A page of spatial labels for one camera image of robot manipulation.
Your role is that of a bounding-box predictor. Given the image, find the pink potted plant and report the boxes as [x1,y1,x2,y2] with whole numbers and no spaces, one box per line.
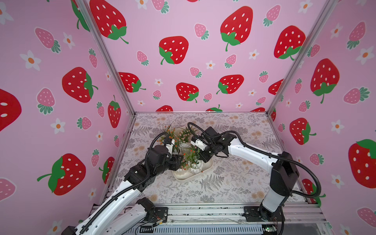
[177,160,190,173]

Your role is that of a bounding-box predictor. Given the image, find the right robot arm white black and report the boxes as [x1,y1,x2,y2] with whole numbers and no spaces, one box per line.
[191,134,321,221]

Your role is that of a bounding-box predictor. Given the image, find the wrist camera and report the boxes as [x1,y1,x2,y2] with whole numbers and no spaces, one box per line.
[147,138,175,166]
[190,127,219,151]

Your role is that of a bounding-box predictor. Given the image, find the grass potted plant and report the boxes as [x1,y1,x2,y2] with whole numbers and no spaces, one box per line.
[187,147,204,174]

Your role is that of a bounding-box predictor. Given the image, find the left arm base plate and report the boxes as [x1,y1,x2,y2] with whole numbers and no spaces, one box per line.
[137,207,168,224]

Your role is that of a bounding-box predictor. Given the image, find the orange flower potted plant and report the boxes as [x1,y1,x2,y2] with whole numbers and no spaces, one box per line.
[162,124,178,141]

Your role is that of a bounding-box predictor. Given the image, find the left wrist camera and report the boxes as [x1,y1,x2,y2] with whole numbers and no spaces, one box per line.
[147,138,175,166]

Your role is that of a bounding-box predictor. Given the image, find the pink flower plant pot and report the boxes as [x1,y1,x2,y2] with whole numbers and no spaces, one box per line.
[177,127,193,148]

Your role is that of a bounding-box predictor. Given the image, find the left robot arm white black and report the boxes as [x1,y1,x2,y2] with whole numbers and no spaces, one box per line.
[62,153,183,235]

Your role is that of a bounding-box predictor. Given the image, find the white rectangular storage tray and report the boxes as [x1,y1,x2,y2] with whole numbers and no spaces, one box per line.
[172,127,213,183]

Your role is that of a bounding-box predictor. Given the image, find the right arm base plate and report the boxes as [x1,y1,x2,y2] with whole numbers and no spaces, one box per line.
[241,205,285,222]

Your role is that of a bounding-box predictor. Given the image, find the aluminium front rail frame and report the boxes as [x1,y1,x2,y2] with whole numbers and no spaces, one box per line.
[122,204,334,235]

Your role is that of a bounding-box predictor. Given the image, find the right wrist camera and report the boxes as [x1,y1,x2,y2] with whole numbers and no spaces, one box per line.
[190,127,219,151]

